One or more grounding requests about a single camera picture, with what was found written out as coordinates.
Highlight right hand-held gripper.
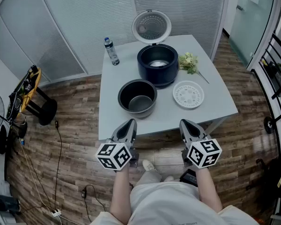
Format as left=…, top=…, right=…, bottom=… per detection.
left=179, top=119, right=222, bottom=169

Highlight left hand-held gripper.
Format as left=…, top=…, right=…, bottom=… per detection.
left=96, top=119, right=139, bottom=171

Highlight white steamer tray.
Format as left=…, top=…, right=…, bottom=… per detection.
left=172, top=80, right=205, bottom=109

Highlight dark pot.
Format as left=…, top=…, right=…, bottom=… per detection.
left=118, top=79, right=158, bottom=119

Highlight dark blue rice cooker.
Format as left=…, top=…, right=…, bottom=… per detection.
left=132, top=10, right=180, bottom=89

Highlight person's left forearm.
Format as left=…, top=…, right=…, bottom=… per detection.
left=109, top=167, right=133, bottom=220

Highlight person's right forearm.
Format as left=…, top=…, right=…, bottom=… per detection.
left=195, top=166, right=223, bottom=213

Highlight black waist device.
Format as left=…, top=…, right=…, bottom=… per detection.
left=179, top=169, right=199, bottom=187

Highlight person's light trousers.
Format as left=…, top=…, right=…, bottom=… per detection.
left=135, top=170, right=162, bottom=187

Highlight yellow artificial flower bunch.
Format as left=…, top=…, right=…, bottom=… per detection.
left=178, top=52, right=210, bottom=84

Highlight person's white shirt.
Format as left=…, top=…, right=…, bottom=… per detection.
left=89, top=181, right=260, bottom=225

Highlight black round wheel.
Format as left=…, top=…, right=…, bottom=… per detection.
left=264, top=116, right=276, bottom=135

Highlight clear water bottle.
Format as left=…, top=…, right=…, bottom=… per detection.
left=104, top=41, right=120, bottom=66

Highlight black equipment with yellow tag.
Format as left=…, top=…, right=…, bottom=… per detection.
left=245, top=149, right=281, bottom=220

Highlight round yellow side table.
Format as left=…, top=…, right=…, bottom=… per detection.
left=7, top=66, right=58, bottom=126

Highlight dark grey bag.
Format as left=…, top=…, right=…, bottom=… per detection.
left=0, top=191, right=22, bottom=217

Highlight black power adapter cable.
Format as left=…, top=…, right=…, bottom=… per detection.
left=81, top=184, right=106, bottom=222
left=53, top=120, right=63, bottom=210

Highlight black device with cables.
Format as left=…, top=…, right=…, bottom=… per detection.
left=7, top=65, right=38, bottom=124

